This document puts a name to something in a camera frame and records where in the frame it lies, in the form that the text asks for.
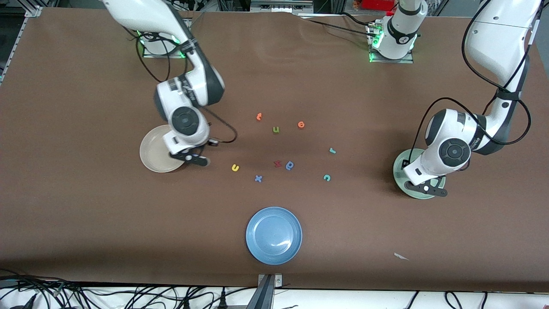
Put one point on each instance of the red box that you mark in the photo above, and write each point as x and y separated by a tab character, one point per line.
377	4

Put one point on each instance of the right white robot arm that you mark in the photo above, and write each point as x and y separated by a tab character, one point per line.
141	13

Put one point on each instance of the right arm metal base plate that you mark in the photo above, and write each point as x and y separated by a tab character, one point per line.
148	53

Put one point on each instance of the beige round plate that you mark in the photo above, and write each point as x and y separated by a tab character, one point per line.
152	150

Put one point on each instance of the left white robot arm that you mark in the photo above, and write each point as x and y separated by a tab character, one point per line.
493	43

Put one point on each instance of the grey metal bracket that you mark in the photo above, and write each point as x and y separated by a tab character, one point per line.
278	281

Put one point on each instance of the aluminium frame rail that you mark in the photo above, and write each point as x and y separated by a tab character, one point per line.
17	43

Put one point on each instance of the grey metal device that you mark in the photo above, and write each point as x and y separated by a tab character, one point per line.
279	6

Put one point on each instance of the blue foam letter a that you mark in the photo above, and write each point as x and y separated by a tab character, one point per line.
290	165

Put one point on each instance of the blue round plate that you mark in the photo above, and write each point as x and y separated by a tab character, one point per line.
273	235

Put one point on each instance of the brown table cover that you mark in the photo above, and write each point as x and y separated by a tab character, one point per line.
85	214

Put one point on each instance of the black power plug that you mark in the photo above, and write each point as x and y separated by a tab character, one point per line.
187	304
223	302
29	302

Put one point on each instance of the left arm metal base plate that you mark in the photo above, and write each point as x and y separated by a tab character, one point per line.
409	59

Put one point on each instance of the white paper scrap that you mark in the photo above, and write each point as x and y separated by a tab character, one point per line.
401	256

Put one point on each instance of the dark aluminium profile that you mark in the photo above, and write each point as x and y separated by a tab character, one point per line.
262	296

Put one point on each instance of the green round plate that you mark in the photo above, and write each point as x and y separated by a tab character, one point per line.
398	174

